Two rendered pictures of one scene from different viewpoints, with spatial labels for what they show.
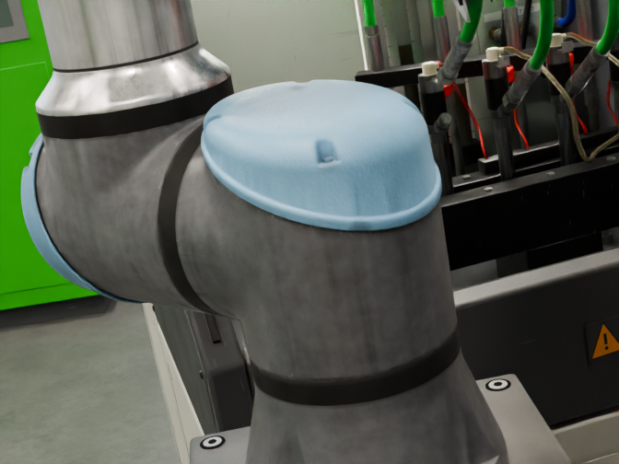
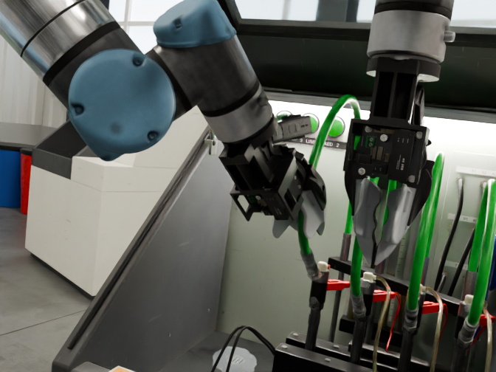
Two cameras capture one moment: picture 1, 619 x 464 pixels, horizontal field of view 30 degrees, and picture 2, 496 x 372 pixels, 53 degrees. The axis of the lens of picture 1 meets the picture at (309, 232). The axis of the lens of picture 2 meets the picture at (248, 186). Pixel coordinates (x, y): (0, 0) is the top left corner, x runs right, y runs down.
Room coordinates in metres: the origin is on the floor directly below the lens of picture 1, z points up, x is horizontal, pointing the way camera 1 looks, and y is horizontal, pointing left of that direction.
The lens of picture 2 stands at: (0.53, -0.52, 1.35)
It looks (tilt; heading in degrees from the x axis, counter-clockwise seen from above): 7 degrees down; 34
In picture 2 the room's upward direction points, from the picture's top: 7 degrees clockwise
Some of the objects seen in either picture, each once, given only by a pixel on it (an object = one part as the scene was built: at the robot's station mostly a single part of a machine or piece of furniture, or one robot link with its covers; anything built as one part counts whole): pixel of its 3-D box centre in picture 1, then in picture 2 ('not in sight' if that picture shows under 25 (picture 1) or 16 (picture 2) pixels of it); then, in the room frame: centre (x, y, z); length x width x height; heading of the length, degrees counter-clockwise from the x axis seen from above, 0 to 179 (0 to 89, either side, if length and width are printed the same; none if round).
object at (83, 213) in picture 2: not in sight; (100, 153); (3.15, 2.73, 1.00); 1.30 x 1.09 x 1.99; 78
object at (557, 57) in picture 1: (569, 132); (405, 354); (1.33, -0.33, 1.02); 0.05 x 0.03 x 0.21; 12
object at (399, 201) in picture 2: not in sight; (393, 227); (1.03, -0.37, 1.27); 0.06 x 0.03 x 0.09; 12
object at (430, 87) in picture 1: (445, 162); (311, 328); (1.30, -0.17, 1.02); 0.05 x 0.03 x 0.21; 12
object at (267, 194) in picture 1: (321, 216); not in sight; (0.59, -0.01, 1.20); 0.13 x 0.12 x 0.14; 47
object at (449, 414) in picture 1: (365, 411); not in sight; (0.58, -0.01, 1.09); 0.15 x 0.15 x 0.10
